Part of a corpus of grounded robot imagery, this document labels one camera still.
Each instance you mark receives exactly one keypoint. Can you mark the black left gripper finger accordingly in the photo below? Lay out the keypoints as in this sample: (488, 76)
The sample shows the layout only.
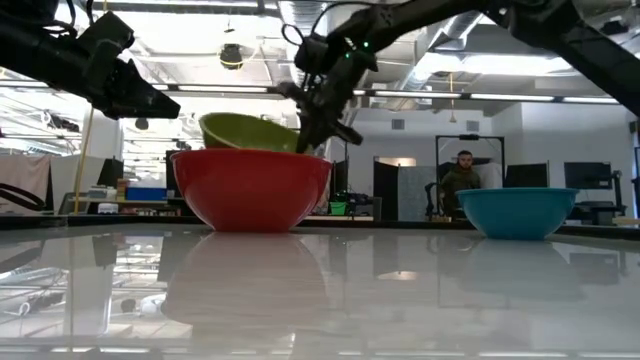
(155, 105)

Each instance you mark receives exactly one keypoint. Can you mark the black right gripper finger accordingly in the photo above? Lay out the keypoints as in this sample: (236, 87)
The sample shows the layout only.
(311, 132)

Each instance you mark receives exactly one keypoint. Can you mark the green plastic bowl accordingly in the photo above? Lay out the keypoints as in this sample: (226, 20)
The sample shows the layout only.
(247, 132)

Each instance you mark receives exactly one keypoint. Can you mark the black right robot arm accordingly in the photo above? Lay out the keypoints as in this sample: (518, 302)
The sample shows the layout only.
(550, 25)

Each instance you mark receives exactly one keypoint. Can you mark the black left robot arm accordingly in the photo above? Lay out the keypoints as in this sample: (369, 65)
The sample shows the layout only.
(35, 55)

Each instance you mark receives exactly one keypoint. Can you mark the long ceiling light strip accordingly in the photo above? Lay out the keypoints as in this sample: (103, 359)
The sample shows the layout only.
(222, 88)
(500, 96)

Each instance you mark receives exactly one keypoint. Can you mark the green plastic bin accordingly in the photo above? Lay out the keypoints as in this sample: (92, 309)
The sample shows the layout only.
(338, 208)

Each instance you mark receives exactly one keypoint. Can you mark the red plastic bowl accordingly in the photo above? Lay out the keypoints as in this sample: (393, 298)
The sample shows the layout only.
(250, 190)

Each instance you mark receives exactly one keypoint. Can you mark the blue storage bin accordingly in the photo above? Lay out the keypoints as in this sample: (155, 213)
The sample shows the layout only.
(146, 194)

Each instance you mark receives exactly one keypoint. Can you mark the black partition panel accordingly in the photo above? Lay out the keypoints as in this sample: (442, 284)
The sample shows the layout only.
(385, 190)

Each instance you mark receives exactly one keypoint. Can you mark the grey partition panel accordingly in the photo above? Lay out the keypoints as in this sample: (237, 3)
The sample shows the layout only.
(415, 192)

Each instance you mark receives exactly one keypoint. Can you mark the beige hanging cloth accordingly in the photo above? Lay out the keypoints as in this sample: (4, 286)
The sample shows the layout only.
(25, 177)

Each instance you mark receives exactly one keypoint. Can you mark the person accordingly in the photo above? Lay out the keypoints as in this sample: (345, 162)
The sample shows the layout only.
(459, 182)

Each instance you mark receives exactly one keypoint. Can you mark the blue plastic bowl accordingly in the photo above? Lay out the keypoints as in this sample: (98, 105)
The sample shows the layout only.
(517, 212)

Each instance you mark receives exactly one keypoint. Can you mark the black ceiling dome camera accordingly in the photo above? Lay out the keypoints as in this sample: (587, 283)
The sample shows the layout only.
(231, 56)

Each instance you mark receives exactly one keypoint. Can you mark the black metal frame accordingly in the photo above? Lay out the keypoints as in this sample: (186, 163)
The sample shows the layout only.
(470, 137)

